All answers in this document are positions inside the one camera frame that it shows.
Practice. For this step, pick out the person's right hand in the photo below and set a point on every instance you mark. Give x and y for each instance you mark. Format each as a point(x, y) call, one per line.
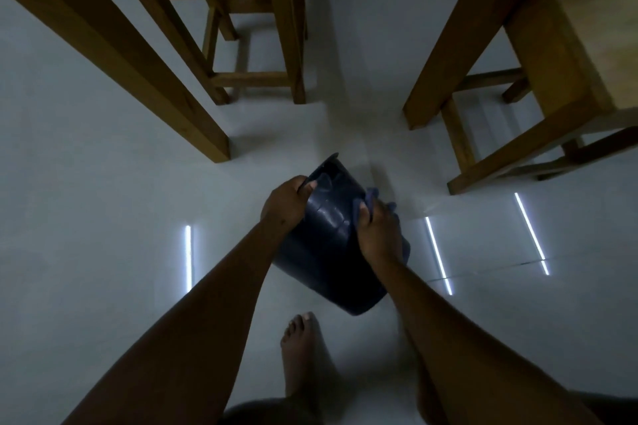
point(381, 235)

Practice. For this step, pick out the person's left hand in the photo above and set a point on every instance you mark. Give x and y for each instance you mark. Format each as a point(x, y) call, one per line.
point(284, 203)

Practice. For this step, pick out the person's right thumb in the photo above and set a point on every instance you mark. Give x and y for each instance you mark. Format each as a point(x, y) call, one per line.
point(363, 214)

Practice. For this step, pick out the person's left thumb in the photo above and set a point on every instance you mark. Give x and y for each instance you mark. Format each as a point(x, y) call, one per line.
point(307, 186)

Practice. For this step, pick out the blue cleaning cloth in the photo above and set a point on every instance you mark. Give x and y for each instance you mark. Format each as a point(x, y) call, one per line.
point(371, 195)

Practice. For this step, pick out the dark blue plastic bucket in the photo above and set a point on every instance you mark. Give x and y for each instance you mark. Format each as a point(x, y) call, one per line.
point(324, 250)

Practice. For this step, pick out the person's left forearm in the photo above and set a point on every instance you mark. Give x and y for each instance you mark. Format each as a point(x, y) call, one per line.
point(199, 330)

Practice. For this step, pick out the person's right forearm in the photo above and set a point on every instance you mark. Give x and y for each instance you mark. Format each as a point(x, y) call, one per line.
point(463, 355)

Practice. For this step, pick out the person's left leg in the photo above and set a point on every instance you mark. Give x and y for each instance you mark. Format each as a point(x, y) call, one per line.
point(299, 360)

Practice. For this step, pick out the person's leg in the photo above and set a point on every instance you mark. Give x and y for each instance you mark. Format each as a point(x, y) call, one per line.
point(428, 399)
point(299, 360)

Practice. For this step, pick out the person's right leg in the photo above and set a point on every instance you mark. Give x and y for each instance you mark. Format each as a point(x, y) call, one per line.
point(428, 399)

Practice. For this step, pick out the thick wooden table leg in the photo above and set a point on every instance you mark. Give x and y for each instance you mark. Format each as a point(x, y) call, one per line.
point(473, 26)
point(114, 41)

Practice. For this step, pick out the wooden bench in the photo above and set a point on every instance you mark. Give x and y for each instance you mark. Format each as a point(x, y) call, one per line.
point(563, 66)

